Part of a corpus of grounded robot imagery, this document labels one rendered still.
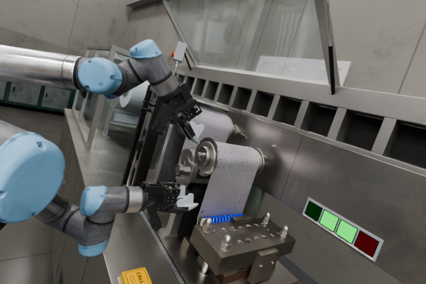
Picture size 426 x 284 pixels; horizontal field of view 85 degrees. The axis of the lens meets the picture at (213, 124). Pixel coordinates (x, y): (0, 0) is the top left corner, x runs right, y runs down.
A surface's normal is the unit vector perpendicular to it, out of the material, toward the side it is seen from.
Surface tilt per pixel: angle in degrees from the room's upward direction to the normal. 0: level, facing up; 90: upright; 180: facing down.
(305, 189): 90
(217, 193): 90
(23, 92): 90
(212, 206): 90
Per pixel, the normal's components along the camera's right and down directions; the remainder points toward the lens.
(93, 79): 0.12, 0.15
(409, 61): -0.74, -0.16
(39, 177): 0.97, 0.22
